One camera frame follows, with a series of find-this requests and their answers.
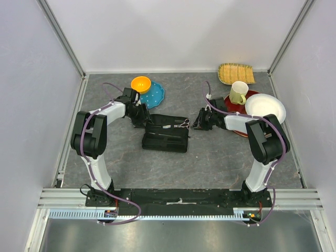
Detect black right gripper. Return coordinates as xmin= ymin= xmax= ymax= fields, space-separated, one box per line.
xmin=191 ymin=108 xmax=216 ymax=131

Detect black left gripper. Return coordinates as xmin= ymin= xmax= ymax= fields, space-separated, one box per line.
xmin=127 ymin=103 xmax=154 ymax=129

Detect silver thinning scissors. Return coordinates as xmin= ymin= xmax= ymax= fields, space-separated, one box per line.
xmin=162 ymin=119 xmax=191 ymax=130

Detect black zippered tool case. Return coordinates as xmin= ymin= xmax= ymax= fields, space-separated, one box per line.
xmin=142 ymin=114 xmax=189 ymax=153

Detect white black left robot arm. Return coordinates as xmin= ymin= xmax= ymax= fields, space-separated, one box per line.
xmin=70 ymin=88 xmax=151 ymax=206

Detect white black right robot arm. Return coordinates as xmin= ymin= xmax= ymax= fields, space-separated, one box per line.
xmin=192 ymin=98 xmax=290 ymax=207

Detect blue polka dot plate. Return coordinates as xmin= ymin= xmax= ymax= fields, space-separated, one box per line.
xmin=140 ymin=81 xmax=165 ymax=109

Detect red round plate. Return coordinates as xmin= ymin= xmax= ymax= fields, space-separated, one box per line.
xmin=223 ymin=90 xmax=259 ymax=139

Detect orange bowl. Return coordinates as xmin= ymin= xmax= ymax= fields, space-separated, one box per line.
xmin=131 ymin=76 xmax=152 ymax=94

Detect pale green mug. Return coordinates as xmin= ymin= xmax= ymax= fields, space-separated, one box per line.
xmin=229 ymin=81 xmax=249 ymax=105

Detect woven bamboo tray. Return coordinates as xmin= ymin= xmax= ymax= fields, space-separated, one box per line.
xmin=217 ymin=63 xmax=256 ymax=85

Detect white paper plate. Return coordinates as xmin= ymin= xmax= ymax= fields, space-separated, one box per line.
xmin=245 ymin=93 xmax=287 ymax=124

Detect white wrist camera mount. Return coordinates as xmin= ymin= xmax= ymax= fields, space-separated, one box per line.
xmin=205 ymin=93 xmax=212 ymax=111

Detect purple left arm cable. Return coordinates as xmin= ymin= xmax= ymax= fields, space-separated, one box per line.
xmin=80 ymin=82 xmax=144 ymax=226

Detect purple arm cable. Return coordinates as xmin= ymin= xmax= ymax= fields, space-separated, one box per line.
xmin=202 ymin=80 xmax=287 ymax=227
xmin=80 ymin=82 xmax=144 ymax=226

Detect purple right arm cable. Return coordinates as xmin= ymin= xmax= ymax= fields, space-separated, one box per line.
xmin=202 ymin=80 xmax=287 ymax=227

